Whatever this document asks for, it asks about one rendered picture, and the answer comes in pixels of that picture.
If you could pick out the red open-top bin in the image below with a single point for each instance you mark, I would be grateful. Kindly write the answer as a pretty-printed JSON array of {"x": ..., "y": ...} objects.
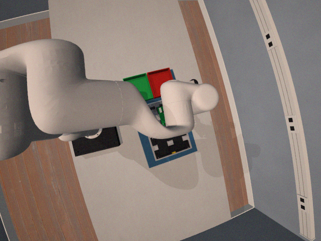
[{"x": 157, "y": 78}]

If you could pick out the green bin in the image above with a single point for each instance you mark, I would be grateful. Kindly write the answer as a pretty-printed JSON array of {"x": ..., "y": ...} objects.
[{"x": 142, "y": 84}]

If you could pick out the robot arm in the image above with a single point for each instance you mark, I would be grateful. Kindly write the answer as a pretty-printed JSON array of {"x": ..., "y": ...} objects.
[{"x": 44, "y": 94}]

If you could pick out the green circuit board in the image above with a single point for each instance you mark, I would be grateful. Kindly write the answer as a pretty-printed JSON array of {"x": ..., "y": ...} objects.
[{"x": 161, "y": 114}]

